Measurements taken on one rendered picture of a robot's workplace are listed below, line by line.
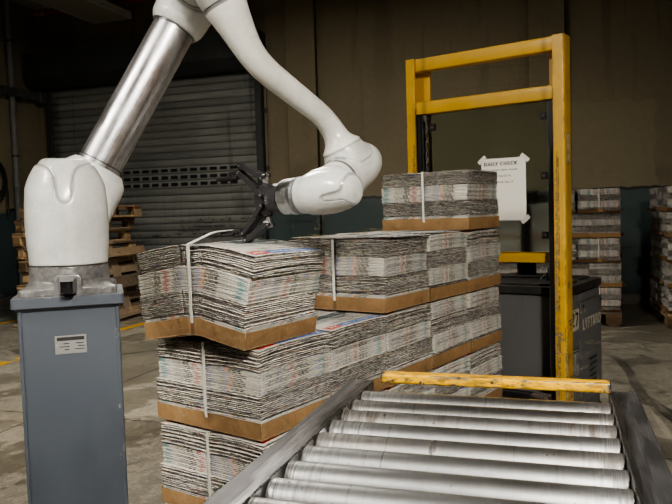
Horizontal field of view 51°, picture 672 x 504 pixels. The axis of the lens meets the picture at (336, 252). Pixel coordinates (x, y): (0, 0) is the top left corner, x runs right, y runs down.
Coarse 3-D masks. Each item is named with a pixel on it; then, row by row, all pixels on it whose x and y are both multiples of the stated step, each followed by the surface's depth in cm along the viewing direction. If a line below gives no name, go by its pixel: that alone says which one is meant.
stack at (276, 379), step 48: (192, 336) 185; (336, 336) 191; (384, 336) 213; (432, 336) 238; (192, 384) 180; (240, 384) 170; (288, 384) 175; (336, 384) 191; (192, 432) 181; (192, 480) 182
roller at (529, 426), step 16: (352, 416) 121; (368, 416) 120; (384, 416) 119; (400, 416) 119; (416, 416) 118; (432, 416) 117; (448, 416) 117; (464, 416) 117; (528, 432) 111; (544, 432) 111; (560, 432) 110; (576, 432) 109; (592, 432) 109; (608, 432) 108
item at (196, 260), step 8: (240, 240) 188; (256, 240) 186; (184, 248) 172; (192, 248) 171; (200, 248) 169; (184, 256) 173; (192, 256) 171; (200, 256) 169; (184, 264) 173; (192, 264) 171; (200, 264) 171; (184, 272) 172; (192, 272) 171; (200, 272) 169; (184, 280) 173; (192, 280) 172; (200, 280) 170; (184, 288) 172; (192, 288) 171; (200, 288) 170; (184, 296) 172; (192, 296) 171; (184, 304) 172; (192, 304) 171; (184, 312) 173
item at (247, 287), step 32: (224, 256) 165; (256, 256) 160; (288, 256) 170; (320, 256) 182; (224, 288) 165; (256, 288) 163; (288, 288) 173; (224, 320) 165; (256, 320) 165; (288, 320) 176
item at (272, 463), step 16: (352, 384) 140; (368, 384) 140; (336, 400) 129; (352, 400) 129; (320, 416) 119; (336, 416) 120; (288, 432) 111; (304, 432) 111; (320, 432) 112; (272, 448) 104; (288, 448) 103; (256, 464) 97; (272, 464) 97; (240, 480) 92; (256, 480) 91; (224, 496) 86; (240, 496) 86; (256, 496) 88
